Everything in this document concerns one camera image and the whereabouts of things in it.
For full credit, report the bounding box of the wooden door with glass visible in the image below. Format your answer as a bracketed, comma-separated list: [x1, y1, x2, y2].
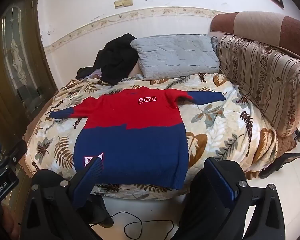
[0, 0, 58, 160]

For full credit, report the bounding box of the striped sofa back cushion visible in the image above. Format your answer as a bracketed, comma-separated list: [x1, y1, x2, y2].
[217, 34, 300, 138]

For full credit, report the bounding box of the dark shoe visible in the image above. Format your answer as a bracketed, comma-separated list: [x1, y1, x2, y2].
[84, 194, 114, 228]

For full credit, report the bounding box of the grey quilted pillow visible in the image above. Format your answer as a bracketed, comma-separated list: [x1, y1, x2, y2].
[130, 34, 220, 81]

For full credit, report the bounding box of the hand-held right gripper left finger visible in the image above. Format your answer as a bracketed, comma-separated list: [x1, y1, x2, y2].
[20, 157, 105, 240]

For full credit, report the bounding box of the black cable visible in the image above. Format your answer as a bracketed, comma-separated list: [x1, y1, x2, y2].
[90, 211, 175, 240]

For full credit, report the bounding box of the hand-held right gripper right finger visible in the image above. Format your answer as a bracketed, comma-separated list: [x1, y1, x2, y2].
[172, 157, 287, 240]

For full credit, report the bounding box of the black clothing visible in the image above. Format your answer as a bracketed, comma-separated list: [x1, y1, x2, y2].
[76, 33, 140, 86]

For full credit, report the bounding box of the red and blue sweater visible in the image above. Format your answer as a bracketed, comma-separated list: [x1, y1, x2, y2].
[49, 86, 227, 190]

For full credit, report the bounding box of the leaf print blanket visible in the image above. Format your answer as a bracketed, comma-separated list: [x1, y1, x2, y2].
[25, 72, 279, 202]

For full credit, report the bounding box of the brown and beige sofa cover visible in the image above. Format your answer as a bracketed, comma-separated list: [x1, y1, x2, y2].
[210, 11, 300, 60]

